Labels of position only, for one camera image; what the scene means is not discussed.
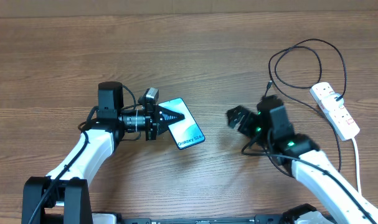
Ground blue Galaxy smartphone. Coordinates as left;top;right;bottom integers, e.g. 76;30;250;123
159;98;206;150

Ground black USB charging cable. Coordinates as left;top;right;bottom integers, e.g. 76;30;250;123
263;38;347;179

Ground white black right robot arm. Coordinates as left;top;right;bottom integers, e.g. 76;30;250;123
226;95;378;223

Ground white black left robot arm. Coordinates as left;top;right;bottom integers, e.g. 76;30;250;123
21;82;185;224

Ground white charger plug adapter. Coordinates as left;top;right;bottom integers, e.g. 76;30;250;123
319;93;344;113

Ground white power strip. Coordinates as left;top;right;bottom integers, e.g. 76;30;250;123
309;82;360;141

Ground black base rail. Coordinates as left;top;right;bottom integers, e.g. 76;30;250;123
88;203;333;224

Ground white power strip cord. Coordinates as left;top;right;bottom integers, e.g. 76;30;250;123
351;137;363;197

